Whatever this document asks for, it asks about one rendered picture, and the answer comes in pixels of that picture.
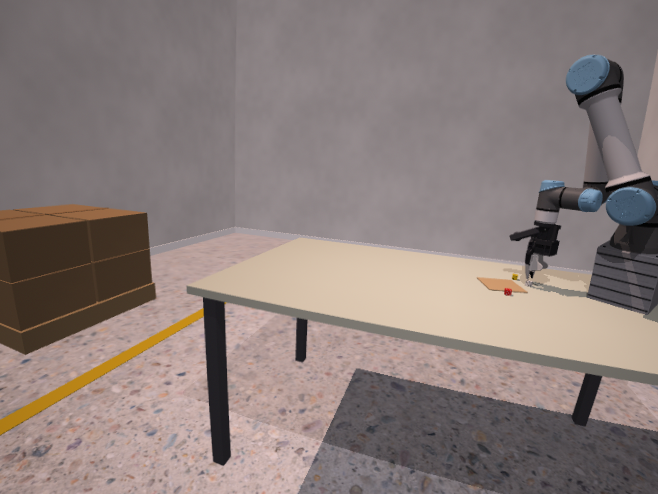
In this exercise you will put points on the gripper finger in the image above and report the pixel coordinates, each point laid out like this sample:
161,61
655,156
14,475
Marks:
531,262
540,260

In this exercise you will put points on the tan flat mat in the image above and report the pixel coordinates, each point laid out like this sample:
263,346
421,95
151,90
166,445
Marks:
501,284

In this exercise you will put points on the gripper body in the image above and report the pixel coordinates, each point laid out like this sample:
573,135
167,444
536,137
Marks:
546,242

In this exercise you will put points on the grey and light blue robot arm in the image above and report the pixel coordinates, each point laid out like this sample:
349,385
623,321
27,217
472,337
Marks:
631,201

